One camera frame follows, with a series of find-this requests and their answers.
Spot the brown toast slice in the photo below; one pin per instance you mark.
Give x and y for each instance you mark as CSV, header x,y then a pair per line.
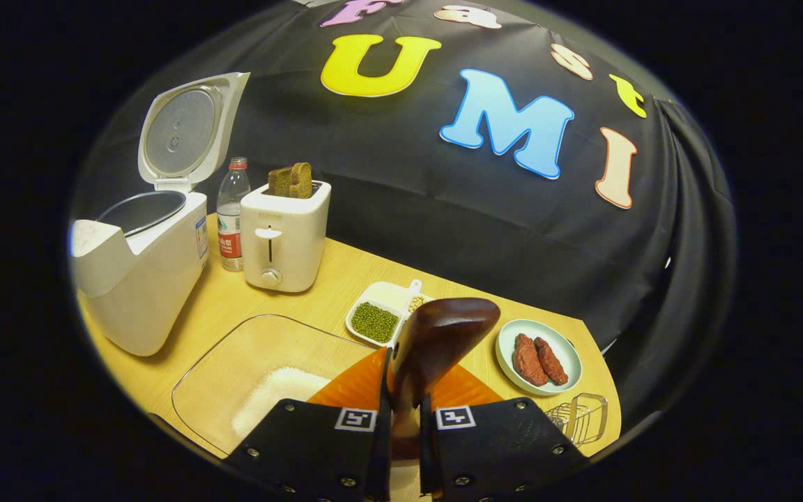
x,y
302,181
279,183

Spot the clear box of rice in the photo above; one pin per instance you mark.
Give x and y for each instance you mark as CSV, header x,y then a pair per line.
x,y
248,376

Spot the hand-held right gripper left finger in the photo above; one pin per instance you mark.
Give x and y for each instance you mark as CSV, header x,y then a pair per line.
x,y
304,446

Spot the black backdrop cloth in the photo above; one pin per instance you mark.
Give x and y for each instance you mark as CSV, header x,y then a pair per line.
x,y
478,223

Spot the white toaster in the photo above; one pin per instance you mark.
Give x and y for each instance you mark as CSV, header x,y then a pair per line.
x,y
283,237

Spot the clear plastic water bottle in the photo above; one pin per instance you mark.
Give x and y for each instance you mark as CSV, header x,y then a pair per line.
x,y
232,223

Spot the dark wooden spoon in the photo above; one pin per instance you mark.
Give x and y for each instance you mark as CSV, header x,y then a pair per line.
x,y
443,335

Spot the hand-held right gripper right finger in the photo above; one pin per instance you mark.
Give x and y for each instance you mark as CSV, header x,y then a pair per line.
x,y
499,446

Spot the white rice cooker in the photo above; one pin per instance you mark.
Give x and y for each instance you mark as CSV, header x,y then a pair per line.
x,y
143,279

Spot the pale green plate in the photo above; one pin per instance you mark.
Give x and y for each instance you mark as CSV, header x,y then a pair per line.
x,y
569,355

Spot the white divided grain dish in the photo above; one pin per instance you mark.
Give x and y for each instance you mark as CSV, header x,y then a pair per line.
x,y
373,321

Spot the red meat piece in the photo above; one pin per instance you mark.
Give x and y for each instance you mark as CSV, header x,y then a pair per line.
x,y
527,362
553,362

